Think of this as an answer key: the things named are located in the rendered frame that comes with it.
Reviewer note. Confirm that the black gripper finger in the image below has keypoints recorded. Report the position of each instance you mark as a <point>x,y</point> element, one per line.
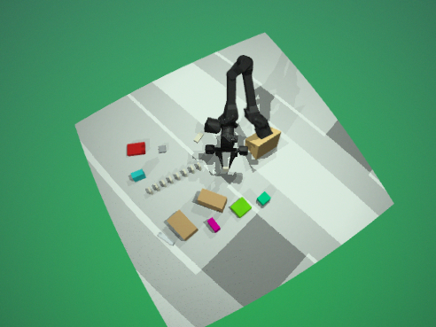
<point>219,154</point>
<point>232,157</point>

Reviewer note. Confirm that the teal rectangular block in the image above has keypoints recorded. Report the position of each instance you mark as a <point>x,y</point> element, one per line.
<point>138,175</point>
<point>263,198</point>

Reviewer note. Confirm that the red rectangular block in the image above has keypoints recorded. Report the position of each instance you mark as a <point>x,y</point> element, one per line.
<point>136,149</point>

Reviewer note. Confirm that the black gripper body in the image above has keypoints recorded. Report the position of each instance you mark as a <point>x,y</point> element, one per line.
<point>210,149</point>

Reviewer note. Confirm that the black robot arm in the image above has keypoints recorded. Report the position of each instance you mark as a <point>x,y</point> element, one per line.
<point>227,120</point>

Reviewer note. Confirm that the lime green block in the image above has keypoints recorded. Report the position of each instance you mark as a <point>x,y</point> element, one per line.
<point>240,207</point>

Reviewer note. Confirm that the magenta rectangular block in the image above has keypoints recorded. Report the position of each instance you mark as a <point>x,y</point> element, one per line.
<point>212,223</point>

